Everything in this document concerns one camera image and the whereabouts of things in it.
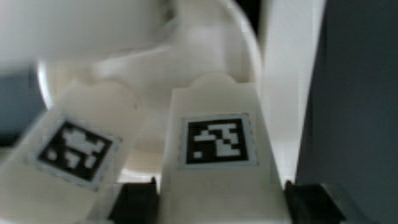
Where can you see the white U-shaped fence wall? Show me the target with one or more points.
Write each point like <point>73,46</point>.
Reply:
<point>288,39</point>

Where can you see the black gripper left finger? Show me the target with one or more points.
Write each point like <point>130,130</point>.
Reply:
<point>135,206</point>

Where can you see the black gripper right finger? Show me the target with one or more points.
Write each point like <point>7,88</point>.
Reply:
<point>320,204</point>

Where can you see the white round stool seat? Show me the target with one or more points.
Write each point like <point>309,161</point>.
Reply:
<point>208,48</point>

